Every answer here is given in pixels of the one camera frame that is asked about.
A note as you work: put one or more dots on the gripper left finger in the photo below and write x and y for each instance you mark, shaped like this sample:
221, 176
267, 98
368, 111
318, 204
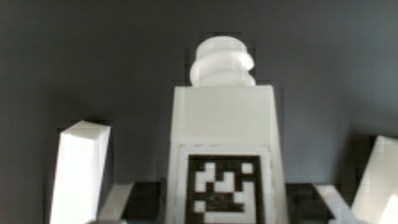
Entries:
133, 204

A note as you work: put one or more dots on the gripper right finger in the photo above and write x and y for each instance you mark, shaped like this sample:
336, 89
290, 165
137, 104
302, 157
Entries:
316, 206

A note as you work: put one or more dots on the white table leg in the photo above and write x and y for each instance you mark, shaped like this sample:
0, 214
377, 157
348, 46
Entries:
78, 173
226, 181

